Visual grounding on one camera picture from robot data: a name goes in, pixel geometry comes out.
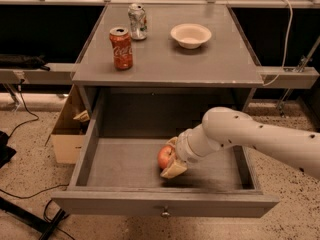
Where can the white paper bowl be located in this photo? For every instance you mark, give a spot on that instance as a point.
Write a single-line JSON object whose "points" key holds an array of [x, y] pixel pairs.
{"points": [[190, 36]]}

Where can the metal drawer knob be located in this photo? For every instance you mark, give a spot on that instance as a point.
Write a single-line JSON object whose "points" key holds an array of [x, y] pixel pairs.
{"points": [[165, 213]]}

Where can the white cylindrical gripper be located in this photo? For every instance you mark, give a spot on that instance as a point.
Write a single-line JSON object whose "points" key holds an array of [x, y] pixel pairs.
{"points": [[183, 149]]}

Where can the grey wooden cabinet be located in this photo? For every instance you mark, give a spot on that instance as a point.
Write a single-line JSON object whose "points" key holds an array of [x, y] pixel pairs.
{"points": [[167, 85]]}

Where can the red apple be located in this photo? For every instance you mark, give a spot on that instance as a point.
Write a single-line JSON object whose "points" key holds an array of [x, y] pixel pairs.
{"points": [[164, 156]]}

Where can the black stand leg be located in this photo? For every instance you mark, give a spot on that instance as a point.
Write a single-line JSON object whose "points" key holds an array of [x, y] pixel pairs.
{"points": [[45, 228]]}

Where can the black cloth at left edge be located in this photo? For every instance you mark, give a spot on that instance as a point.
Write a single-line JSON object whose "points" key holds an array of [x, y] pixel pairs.
{"points": [[6, 152]]}

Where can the grey open top drawer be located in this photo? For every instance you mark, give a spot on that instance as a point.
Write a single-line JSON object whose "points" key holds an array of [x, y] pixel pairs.
{"points": [[117, 174]]}

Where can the red Coca-Cola can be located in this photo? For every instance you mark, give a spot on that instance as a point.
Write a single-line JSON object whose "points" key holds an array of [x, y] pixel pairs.
{"points": [[122, 51]]}

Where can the cardboard box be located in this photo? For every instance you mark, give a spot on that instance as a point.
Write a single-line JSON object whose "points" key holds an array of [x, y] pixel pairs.
{"points": [[70, 128]]}

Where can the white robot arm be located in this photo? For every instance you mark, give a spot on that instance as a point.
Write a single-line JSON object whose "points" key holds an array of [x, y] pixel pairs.
{"points": [[222, 128]]}

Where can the silver crumpled soda can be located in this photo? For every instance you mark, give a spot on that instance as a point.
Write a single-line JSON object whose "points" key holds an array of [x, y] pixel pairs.
{"points": [[138, 21]]}

